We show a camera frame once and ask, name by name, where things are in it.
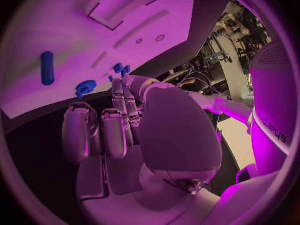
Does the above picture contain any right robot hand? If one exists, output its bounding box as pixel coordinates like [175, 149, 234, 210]
[61, 74, 224, 225]

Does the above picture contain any white task board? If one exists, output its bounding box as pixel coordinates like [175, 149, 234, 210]
[0, 0, 196, 120]

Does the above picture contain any blue plug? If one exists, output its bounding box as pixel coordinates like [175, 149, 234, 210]
[112, 62, 124, 74]

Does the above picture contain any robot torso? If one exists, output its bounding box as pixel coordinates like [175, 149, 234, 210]
[248, 40, 295, 176]

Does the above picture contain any cluttered workshop rack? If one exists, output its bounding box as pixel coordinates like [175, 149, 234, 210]
[186, 0, 274, 100]

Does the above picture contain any blue long cylinder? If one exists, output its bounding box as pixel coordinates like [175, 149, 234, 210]
[40, 51, 56, 87]

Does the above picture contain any white cable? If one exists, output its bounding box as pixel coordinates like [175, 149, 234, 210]
[179, 71, 229, 101]

